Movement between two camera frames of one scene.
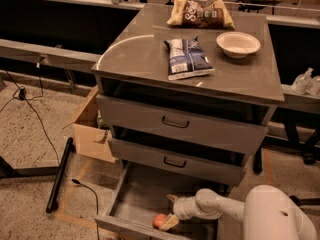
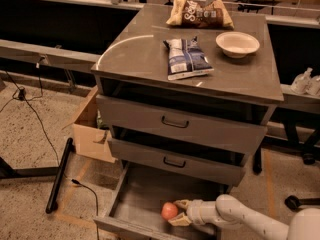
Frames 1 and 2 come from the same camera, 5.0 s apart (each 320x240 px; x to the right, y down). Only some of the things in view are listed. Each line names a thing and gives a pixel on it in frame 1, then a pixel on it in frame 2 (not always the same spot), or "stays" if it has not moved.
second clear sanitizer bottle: (313, 86) stays
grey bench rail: (52, 55) stays
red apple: (159, 220) to (169, 210)
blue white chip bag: (186, 59) stays
